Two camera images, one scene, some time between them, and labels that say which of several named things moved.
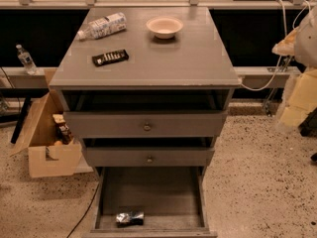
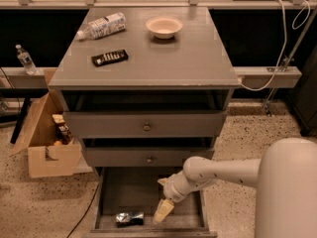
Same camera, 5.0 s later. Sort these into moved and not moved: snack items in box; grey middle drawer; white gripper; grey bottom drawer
Moved: white gripper
Not moved: grey middle drawer; grey bottom drawer; snack items in box
